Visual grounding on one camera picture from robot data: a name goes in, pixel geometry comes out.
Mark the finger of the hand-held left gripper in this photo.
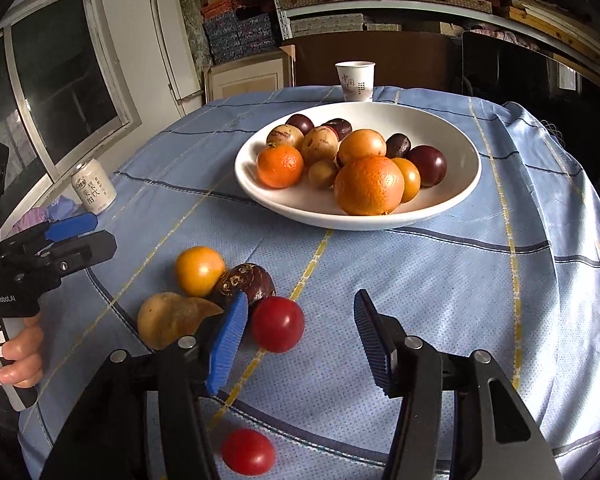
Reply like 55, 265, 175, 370
27, 230, 118, 274
0, 211, 99, 254

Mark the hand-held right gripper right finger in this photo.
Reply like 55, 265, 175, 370
352, 289, 563, 480

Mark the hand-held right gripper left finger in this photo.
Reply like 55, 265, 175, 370
40, 291, 251, 480

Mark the red tomato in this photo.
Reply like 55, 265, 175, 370
251, 296, 306, 353
221, 428, 277, 477

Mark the large orange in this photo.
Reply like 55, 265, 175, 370
334, 155, 406, 217

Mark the yellow-orange round fruit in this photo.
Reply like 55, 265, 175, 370
392, 157, 422, 204
175, 246, 227, 297
337, 129, 387, 166

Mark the small tan longan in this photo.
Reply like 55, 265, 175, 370
308, 159, 339, 190

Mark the dark red plum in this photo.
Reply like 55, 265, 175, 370
286, 113, 316, 136
406, 145, 448, 188

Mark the dark brown water chestnut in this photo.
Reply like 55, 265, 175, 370
385, 133, 412, 160
321, 118, 353, 142

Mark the small striped pepino melon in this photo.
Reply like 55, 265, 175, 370
266, 125, 306, 150

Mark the white oval plate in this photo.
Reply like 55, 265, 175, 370
234, 101, 482, 232

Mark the person's left hand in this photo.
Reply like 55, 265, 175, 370
0, 311, 46, 390

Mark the purple cloth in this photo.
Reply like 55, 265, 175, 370
12, 195, 78, 236

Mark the white drink can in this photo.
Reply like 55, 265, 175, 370
71, 161, 117, 215

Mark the tan round fruit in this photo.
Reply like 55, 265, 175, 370
137, 291, 224, 351

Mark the blue checked tablecloth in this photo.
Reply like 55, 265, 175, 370
17, 85, 600, 480

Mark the white framed window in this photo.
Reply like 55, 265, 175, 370
0, 0, 143, 221

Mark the small mandarin orange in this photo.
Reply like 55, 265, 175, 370
256, 144, 305, 189

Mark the white leaning board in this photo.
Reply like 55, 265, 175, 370
149, 0, 186, 103

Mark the green marble slab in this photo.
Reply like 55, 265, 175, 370
176, 0, 213, 68

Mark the stack of blue patterned boxes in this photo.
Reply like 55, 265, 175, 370
200, 2, 283, 66

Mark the white paper cup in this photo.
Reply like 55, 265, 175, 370
335, 61, 376, 103

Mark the brown wooden board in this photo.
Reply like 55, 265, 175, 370
292, 35, 463, 92

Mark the metal shelf rack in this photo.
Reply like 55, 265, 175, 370
182, 0, 600, 78

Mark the black flat screen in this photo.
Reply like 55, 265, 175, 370
460, 30, 600, 181

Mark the stack of wooden frames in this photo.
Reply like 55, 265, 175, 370
500, 0, 600, 61

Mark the wooden picture frame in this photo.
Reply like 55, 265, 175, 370
203, 45, 296, 103

